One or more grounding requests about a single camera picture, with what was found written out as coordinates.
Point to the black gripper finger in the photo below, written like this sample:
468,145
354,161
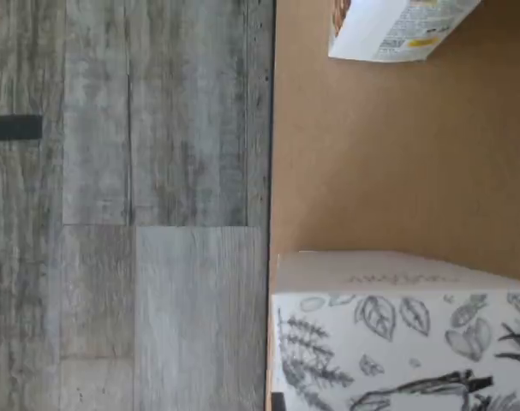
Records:
278,402

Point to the white box yellow strip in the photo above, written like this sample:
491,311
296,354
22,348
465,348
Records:
392,342

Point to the brown particleboard shelf board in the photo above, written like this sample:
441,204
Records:
392,150

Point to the small white snack box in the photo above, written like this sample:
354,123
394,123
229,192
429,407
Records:
371,38

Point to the black metal shelving rack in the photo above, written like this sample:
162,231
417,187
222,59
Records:
271,128

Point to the black flat bar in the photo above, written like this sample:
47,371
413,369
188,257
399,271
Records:
11,128

